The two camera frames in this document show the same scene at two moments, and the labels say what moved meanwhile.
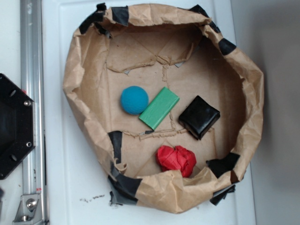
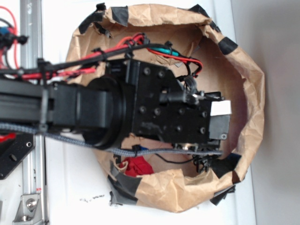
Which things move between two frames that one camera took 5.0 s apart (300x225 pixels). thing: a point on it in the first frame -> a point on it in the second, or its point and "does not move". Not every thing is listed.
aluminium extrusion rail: (32, 72) does not move
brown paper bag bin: (172, 109) does not move
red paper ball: (179, 158) -> (137, 166)
